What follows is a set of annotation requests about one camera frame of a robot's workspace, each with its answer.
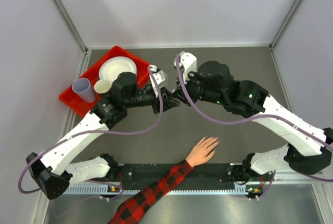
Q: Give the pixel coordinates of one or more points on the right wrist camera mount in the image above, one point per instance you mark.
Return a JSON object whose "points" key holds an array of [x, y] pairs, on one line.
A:
{"points": [[187, 63]]}

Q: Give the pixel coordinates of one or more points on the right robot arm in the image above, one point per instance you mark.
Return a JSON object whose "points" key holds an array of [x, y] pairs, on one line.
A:
{"points": [[308, 149]]}

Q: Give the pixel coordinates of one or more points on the mannequin hand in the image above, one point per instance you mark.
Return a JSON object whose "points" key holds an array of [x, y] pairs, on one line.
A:
{"points": [[202, 152]]}

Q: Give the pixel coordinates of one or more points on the cream paper cup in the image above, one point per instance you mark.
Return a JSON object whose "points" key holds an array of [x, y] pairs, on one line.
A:
{"points": [[102, 86]]}

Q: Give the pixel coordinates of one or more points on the red plastic tray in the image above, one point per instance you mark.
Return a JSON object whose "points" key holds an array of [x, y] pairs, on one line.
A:
{"points": [[73, 101]]}

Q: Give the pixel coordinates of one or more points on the red plaid sleeve forearm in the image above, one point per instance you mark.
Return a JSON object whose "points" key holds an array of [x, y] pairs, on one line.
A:
{"points": [[133, 210]]}

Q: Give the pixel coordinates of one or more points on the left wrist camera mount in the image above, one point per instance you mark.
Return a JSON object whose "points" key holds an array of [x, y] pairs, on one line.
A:
{"points": [[158, 77]]}

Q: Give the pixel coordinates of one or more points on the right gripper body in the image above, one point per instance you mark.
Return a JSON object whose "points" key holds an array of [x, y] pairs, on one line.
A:
{"points": [[193, 89]]}

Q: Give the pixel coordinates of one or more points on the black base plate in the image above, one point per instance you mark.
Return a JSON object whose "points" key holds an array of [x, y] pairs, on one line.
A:
{"points": [[136, 175]]}

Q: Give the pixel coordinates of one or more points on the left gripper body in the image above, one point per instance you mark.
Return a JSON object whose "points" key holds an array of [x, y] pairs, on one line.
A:
{"points": [[156, 106]]}

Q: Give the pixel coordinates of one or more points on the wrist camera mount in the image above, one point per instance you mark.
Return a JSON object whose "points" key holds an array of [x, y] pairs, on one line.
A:
{"points": [[187, 63], [158, 77]]}

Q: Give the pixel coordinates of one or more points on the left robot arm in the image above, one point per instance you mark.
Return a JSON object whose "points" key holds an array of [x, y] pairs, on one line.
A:
{"points": [[54, 171]]}

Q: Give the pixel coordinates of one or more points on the lilac plastic cup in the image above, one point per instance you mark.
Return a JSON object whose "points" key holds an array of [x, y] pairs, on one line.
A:
{"points": [[83, 88]]}

